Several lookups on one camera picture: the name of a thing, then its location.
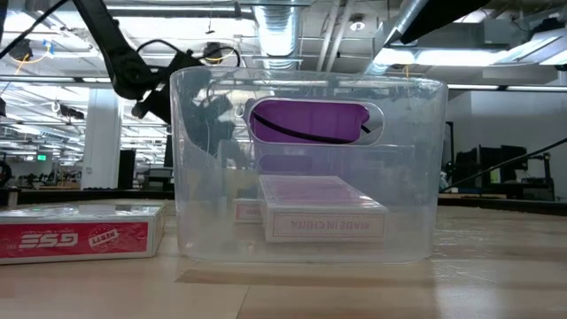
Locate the red white playing cards box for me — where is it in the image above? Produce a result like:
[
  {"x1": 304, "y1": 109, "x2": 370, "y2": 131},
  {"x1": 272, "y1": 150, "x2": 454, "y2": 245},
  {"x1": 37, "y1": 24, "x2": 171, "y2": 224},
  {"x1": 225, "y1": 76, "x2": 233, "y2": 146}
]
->
[
  {"x1": 257, "y1": 174, "x2": 390, "y2": 244},
  {"x1": 232, "y1": 198, "x2": 263, "y2": 224},
  {"x1": 0, "y1": 204, "x2": 168, "y2": 266}
]

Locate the silver round ventilation duct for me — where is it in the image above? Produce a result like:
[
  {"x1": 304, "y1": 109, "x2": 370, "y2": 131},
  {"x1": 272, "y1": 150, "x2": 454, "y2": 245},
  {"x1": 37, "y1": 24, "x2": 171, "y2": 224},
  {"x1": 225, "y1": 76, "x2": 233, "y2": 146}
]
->
[{"x1": 252, "y1": 0, "x2": 303, "y2": 70}]

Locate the black cabinet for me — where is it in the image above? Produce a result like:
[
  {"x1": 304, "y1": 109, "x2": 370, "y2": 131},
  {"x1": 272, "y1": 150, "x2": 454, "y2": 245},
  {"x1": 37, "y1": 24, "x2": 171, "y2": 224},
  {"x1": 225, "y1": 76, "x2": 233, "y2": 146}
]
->
[{"x1": 117, "y1": 149, "x2": 137, "y2": 191}]

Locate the black ceiling device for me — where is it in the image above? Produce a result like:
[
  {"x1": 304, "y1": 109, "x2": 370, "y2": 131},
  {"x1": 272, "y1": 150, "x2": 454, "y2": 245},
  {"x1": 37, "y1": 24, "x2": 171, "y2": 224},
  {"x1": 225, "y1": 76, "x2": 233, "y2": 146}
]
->
[
  {"x1": 8, "y1": 38, "x2": 35, "y2": 61},
  {"x1": 202, "y1": 42, "x2": 224, "y2": 66}
]

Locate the black desk with monitors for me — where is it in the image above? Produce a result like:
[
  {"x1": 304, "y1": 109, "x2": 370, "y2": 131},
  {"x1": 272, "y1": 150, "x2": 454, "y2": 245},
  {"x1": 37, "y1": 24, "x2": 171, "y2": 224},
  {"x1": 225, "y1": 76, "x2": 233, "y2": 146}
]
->
[{"x1": 454, "y1": 144, "x2": 555, "y2": 198}]

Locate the purple plastic bucket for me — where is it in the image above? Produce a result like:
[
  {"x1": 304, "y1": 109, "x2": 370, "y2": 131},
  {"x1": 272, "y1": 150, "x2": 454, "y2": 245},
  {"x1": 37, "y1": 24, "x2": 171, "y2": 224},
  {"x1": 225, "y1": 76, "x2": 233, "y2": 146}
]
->
[{"x1": 244, "y1": 97, "x2": 371, "y2": 174}]

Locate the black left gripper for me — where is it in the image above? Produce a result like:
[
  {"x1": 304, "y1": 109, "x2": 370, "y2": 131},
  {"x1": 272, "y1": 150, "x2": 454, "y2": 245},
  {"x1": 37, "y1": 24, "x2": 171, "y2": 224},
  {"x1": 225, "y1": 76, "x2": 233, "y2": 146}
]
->
[{"x1": 130, "y1": 51, "x2": 238, "y2": 156}]

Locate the white building column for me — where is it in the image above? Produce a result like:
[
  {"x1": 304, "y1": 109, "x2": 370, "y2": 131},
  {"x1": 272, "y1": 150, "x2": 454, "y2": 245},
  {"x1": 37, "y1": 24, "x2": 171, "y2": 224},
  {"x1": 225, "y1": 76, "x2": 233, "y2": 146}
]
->
[{"x1": 81, "y1": 88, "x2": 124, "y2": 191}]

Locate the frosted clear plastic bin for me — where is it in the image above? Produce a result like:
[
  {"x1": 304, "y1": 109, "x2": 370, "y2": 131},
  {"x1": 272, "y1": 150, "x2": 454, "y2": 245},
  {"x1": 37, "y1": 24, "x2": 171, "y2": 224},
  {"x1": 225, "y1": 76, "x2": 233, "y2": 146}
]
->
[{"x1": 169, "y1": 66, "x2": 448, "y2": 265}]

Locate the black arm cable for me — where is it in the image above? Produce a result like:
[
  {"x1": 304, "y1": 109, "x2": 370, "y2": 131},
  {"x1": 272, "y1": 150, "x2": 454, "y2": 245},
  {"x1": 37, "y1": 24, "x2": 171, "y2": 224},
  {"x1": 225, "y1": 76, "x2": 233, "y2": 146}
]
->
[{"x1": 439, "y1": 136, "x2": 567, "y2": 192}]

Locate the silver slanted ventilation duct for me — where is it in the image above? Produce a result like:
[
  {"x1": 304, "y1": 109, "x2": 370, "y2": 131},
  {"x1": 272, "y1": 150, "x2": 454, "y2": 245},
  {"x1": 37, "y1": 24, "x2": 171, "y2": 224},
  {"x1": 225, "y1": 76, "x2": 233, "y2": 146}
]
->
[{"x1": 365, "y1": 0, "x2": 429, "y2": 76}]

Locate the black aluminium table frame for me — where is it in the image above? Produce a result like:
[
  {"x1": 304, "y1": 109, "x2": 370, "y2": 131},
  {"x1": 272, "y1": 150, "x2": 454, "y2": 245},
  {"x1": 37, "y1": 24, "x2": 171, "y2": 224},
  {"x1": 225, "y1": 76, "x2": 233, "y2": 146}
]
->
[{"x1": 0, "y1": 188, "x2": 176, "y2": 206}]

